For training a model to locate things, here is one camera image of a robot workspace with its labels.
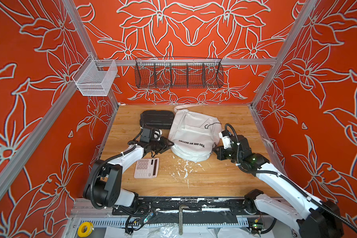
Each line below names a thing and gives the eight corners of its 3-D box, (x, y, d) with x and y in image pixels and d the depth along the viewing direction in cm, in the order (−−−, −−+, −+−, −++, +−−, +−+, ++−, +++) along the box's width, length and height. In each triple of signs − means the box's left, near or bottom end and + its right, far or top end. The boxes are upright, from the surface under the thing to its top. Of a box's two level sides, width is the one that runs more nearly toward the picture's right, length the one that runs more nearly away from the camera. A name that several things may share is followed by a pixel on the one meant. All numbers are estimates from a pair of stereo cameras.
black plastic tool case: (138, 128, 107) (136, 123, 102) (144, 113, 116) (142, 108, 111) (171, 132, 104) (171, 126, 99) (174, 116, 114) (174, 111, 109)
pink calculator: (135, 178, 84) (133, 176, 81) (138, 160, 91) (137, 157, 88) (157, 178, 84) (157, 176, 81) (159, 160, 91) (158, 157, 88)
